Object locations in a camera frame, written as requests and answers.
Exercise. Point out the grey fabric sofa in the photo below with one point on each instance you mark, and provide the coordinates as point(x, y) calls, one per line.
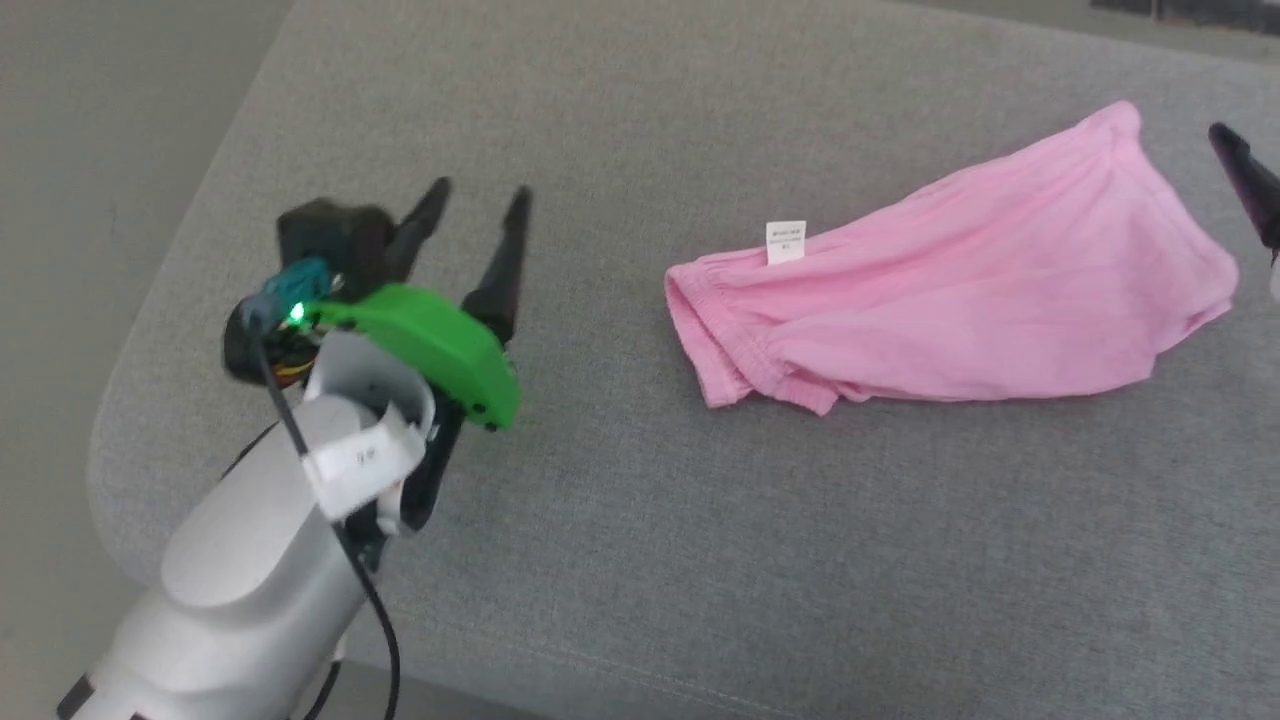
point(700, 550)

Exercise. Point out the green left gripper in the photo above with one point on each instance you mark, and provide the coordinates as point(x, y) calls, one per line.
point(430, 340)

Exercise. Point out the black floor plate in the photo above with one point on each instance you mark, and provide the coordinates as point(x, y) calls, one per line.
point(1200, 8)

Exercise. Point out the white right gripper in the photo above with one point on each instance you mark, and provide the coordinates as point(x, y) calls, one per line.
point(1276, 280)

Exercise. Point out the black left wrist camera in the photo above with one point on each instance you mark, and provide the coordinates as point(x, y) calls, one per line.
point(335, 240)

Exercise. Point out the pink garment with white label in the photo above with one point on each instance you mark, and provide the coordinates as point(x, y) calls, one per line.
point(950, 300)

